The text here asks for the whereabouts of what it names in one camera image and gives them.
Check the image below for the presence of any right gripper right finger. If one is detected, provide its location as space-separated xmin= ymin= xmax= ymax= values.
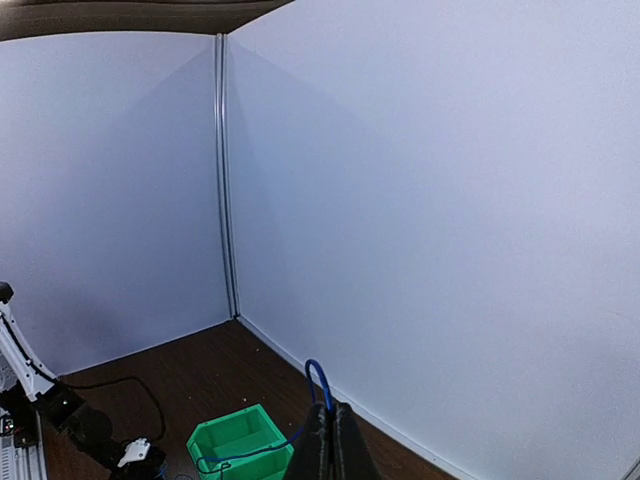
xmin=332 ymin=402 xmax=382 ymax=480

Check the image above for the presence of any left aluminium post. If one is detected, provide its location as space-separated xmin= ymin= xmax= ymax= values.
xmin=213 ymin=34 xmax=240 ymax=319

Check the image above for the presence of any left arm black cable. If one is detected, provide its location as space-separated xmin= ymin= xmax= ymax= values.
xmin=64 ymin=375 xmax=168 ymax=446

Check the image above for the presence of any front aluminium rail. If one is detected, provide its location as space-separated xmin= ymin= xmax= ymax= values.
xmin=1 ymin=409 xmax=48 ymax=480

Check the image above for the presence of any left green bin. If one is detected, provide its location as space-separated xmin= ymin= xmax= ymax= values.
xmin=187 ymin=404 xmax=300 ymax=480

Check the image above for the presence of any blue cable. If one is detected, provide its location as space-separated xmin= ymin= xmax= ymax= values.
xmin=194 ymin=358 xmax=335 ymax=476

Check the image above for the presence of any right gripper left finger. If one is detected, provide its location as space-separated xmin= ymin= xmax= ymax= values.
xmin=283 ymin=403 xmax=331 ymax=480

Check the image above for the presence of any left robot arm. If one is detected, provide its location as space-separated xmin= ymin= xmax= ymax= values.
xmin=1 ymin=282 xmax=166 ymax=479

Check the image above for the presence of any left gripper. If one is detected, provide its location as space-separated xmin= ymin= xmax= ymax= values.
xmin=114 ymin=445 xmax=166 ymax=480

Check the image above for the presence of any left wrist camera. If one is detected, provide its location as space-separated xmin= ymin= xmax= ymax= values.
xmin=117 ymin=438 xmax=151 ymax=468

